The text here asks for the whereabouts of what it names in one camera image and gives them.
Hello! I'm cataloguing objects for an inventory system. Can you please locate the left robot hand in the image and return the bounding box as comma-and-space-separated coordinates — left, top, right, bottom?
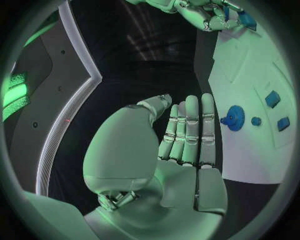
82, 92, 229, 240

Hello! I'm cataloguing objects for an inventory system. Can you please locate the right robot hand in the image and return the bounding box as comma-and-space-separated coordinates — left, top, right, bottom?
175, 0, 247, 32

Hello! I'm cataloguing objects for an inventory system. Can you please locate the blue block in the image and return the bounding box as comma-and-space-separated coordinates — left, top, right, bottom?
276, 116, 292, 132
264, 90, 282, 109
238, 10, 259, 31

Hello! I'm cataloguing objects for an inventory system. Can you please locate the white task board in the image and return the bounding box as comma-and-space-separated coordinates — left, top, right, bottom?
207, 23, 297, 185

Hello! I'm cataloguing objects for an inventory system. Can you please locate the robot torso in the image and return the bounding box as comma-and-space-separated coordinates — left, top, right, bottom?
0, 0, 104, 198

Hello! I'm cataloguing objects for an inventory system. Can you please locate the blue gear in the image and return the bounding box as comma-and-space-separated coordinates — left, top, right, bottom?
219, 105, 246, 132

